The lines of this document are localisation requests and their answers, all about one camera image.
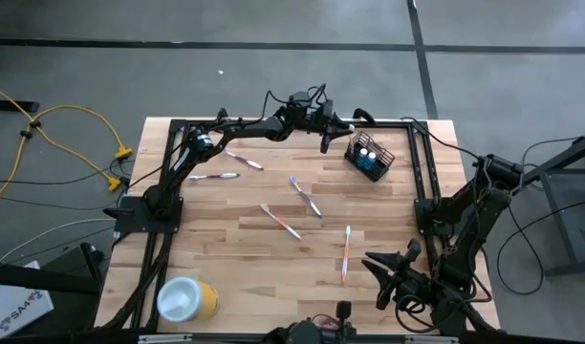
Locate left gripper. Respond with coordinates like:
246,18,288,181
280,98,355,154

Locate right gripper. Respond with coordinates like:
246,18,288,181
360,238,435,311

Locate black wire basket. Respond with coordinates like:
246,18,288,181
343,131,397,183

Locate purple white toothbrush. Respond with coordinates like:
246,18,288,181
187,172,241,182
289,175,323,219
224,149,265,171

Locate black handheld controller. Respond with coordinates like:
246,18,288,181
335,300,353,331

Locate person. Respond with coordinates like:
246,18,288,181
266,312,358,344

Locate yellow cup white inside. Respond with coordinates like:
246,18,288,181
156,275,221,324

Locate black flat floor bar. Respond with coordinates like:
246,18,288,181
0,98,41,114

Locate black stand leg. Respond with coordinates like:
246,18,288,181
0,241,107,297

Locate white printed box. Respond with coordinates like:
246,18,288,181
0,260,55,339

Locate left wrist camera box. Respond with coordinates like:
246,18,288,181
288,90,313,108

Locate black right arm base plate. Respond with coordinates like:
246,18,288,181
413,198,466,238

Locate silver metal bracket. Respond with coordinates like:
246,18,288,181
138,333,193,344
404,334,460,344

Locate black cable off table corner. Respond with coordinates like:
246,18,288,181
400,116,485,161

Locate black looping floor cable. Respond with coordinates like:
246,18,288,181
495,198,585,296

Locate black desk frame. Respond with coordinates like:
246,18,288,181
521,129,585,278

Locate yellow extension cable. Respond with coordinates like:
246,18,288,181
0,81,123,192
0,103,134,211

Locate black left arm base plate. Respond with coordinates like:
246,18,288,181
114,194,184,235

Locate white floor cable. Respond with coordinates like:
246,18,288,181
0,217,118,264

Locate thin black floor cable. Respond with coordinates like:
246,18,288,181
0,164,131,185
0,193,122,212

